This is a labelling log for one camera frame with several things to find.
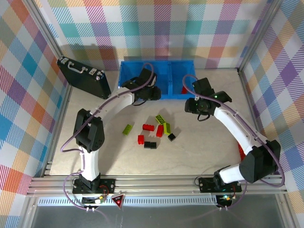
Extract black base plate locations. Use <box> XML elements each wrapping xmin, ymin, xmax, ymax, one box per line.
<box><xmin>199</xmin><ymin>177</ymin><xmax>243</xmax><ymax>193</ymax></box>
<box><xmin>72</xmin><ymin>178</ymin><xmax>116</xmax><ymax>194</ymax></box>

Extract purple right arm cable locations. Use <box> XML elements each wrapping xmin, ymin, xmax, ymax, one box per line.
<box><xmin>182</xmin><ymin>74</ymin><xmax>285</xmax><ymax>211</ymax></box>

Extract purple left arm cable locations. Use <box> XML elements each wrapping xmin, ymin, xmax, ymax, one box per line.
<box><xmin>60</xmin><ymin>62</ymin><xmax>156</xmax><ymax>212</ymax></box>

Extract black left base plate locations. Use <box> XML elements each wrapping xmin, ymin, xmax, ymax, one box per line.
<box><xmin>72</xmin><ymin>178</ymin><xmax>116</xmax><ymax>194</ymax></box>

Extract black carrying case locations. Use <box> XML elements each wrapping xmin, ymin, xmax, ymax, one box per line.
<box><xmin>56</xmin><ymin>56</ymin><xmax>112</xmax><ymax>100</ymax></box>

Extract aluminium corner post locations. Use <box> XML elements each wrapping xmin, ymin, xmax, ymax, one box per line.
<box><xmin>237</xmin><ymin>0</ymin><xmax>287</xmax><ymax>72</ymax></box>
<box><xmin>28</xmin><ymin>0</ymin><xmax>72</xmax><ymax>87</ymax></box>

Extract perforated metal strip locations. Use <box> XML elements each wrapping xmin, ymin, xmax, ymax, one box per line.
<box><xmin>38</xmin><ymin>196</ymin><xmax>220</xmax><ymax>207</ymax></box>

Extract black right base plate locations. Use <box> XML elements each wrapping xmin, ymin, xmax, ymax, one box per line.
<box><xmin>199</xmin><ymin>177</ymin><xmax>243</xmax><ymax>193</ymax></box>

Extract aluminium side rail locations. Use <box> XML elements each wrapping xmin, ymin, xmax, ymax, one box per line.
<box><xmin>237</xmin><ymin>68</ymin><xmax>274</xmax><ymax>176</ymax></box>
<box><xmin>41</xmin><ymin>84</ymin><xmax>73</xmax><ymax>178</ymax></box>

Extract red cylindrical object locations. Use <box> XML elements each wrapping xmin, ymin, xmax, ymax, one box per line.
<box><xmin>237</xmin><ymin>142</ymin><xmax>248</xmax><ymax>163</ymax></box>

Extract aluminium front rail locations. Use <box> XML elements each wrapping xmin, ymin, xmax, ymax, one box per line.
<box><xmin>26</xmin><ymin>175</ymin><xmax>288</xmax><ymax>198</ymax></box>

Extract right circuit board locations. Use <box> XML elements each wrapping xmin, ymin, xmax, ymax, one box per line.
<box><xmin>216</xmin><ymin>194</ymin><xmax>235</xmax><ymax>206</ymax></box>

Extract left circuit board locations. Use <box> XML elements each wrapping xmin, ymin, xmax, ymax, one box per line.
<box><xmin>82</xmin><ymin>196</ymin><xmax>105</xmax><ymax>205</ymax></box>

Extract circuit board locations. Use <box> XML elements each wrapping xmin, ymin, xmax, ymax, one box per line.
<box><xmin>82</xmin><ymin>196</ymin><xmax>105</xmax><ymax>205</ymax></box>
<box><xmin>216</xmin><ymin>194</ymin><xmax>235</xmax><ymax>206</ymax></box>

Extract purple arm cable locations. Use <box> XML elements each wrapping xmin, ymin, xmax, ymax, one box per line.
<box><xmin>182</xmin><ymin>74</ymin><xmax>285</xmax><ymax>211</ymax></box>
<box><xmin>60</xmin><ymin>62</ymin><xmax>156</xmax><ymax>212</ymax></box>

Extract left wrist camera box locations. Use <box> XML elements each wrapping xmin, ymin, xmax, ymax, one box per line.
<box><xmin>138</xmin><ymin>68</ymin><xmax>158</xmax><ymax>86</ymax></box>

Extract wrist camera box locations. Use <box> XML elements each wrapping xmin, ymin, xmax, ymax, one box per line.
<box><xmin>138</xmin><ymin>68</ymin><xmax>158</xmax><ymax>86</ymax></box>
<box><xmin>191</xmin><ymin>77</ymin><xmax>216</xmax><ymax>95</ymax></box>

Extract red triangular sign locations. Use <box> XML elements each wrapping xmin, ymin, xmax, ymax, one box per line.
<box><xmin>111</xmin><ymin>193</ymin><xmax>126</xmax><ymax>209</ymax></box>

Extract blue three-compartment bin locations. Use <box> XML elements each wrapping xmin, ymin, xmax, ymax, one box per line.
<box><xmin>118</xmin><ymin>60</ymin><xmax>197</xmax><ymax>101</ymax></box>

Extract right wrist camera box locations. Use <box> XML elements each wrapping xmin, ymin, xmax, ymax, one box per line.
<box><xmin>191</xmin><ymin>77</ymin><xmax>216</xmax><ymax>95</ymax></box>

